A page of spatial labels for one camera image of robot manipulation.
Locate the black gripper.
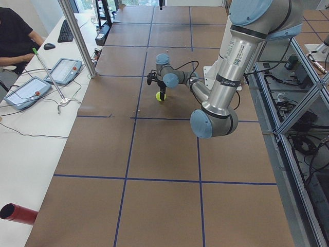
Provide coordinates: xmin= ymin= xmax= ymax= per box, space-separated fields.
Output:
xmin=157 ymin=81 xmax=167 ymax=101

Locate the yellow tennis ball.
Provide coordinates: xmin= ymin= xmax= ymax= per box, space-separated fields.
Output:
xmin=156 ymin=91 xmax=167 ymax=102

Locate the black computer box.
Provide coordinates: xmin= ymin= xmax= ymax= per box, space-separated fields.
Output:
xmin=95 ymin=25 xmax=110 ymax=46

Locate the far blue teach pendant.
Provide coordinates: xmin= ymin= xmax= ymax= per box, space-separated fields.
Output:
xmin=50 ymin=58 xmax=82 ymax=85

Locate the blue teach pendant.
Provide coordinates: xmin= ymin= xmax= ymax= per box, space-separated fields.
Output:
xmin=50 ymin=58 xmax=82 ymax=85
xmin=4 ymin=77 xmax=51 ymax=110

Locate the black keyboard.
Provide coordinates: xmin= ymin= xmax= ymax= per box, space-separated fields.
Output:
xmin=58 ymin=20 xmax=74 ymax=43

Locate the black computer mouse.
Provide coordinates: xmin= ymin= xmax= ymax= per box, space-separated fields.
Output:
xmin=43 ymin=43 xmax=56 ymax=50

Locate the near blue teach pendant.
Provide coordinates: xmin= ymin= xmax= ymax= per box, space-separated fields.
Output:
xmin=4 ymin=77 xmax=51 ymax=110

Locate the person in black shirt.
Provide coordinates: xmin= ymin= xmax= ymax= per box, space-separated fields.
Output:
xmin=1 ymin=7 xmax=44 ymax=75

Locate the red cylinder tube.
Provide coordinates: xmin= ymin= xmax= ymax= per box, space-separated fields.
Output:
xmin=1 ymin=203 xmax=38 ymax=225

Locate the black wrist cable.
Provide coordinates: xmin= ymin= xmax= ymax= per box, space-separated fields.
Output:
xmin=174 ymin=60 xmax=200 ymax=83

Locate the aluminium side frame rack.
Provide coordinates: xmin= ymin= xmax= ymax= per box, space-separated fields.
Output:
xmin=247 ymin=39 xmax=328 ymax=246

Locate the aluminium frame post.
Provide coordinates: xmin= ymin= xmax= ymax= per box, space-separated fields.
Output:
xmin=58 ymin=0 xmax=96 ymax=78

